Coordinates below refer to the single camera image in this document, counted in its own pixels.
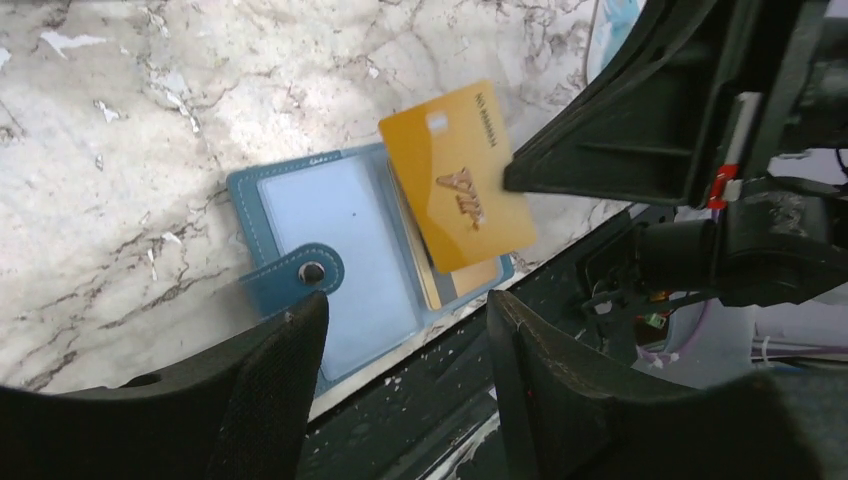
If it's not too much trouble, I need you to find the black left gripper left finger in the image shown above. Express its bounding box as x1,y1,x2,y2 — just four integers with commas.
1,292,329,479

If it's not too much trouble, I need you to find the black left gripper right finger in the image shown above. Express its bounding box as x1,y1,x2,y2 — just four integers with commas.
487,290,822,479

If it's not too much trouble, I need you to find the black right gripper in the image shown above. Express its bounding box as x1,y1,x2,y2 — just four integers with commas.
503,1,847,323

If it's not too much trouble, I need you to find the gold card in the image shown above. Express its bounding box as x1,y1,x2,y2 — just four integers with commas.
378,80,537,273
389,167,504,311

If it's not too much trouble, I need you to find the blue leather card holder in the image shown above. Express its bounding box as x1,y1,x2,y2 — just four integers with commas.
226,143,514,394

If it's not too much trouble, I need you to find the clear blue plastic package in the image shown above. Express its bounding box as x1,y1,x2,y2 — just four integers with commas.
585,0,646,84

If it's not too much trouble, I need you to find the black metal base rail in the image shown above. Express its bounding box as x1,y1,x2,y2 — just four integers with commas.
298,205,637,480

